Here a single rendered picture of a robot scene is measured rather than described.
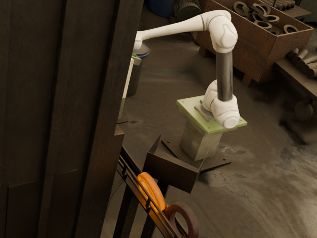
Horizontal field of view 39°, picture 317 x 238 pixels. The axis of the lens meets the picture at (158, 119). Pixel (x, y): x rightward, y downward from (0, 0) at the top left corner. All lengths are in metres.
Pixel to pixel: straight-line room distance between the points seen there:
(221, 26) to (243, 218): 1.29
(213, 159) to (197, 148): 0.20
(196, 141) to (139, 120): 0.59
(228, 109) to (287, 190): 0.90
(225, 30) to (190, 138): 1.03
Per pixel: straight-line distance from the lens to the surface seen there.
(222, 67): 2.82
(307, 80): 4.59
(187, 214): 1.86
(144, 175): 1.96
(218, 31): 2.67
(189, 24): 2.81
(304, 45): 5.08
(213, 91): 3.15
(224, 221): 3.07
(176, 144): 3.51
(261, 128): 4.15
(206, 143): 3.35
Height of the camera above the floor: 2.05
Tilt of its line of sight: 33 degrees down
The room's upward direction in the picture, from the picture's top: 16 degrees clockwise
